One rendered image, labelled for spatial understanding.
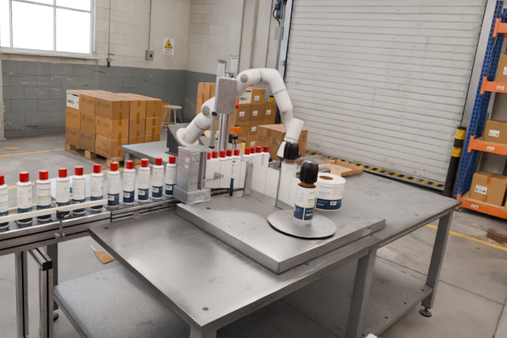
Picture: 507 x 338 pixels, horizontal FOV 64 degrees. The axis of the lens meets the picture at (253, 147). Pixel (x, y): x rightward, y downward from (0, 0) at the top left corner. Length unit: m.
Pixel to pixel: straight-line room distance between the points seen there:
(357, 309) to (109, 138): 4.15
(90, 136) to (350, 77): 4.01
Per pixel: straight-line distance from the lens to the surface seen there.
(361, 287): 2.14
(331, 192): 2.08
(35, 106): 7.54
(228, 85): 2.19
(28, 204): 1.79
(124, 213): 1.93
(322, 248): 1.74
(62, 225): 1.79
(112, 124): 5.54
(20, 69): 7.40
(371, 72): 6.61
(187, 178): 1.94
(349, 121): 6.75
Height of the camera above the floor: 1.59
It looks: 12 degrees down
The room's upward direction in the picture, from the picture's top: 6 degrees clockwise
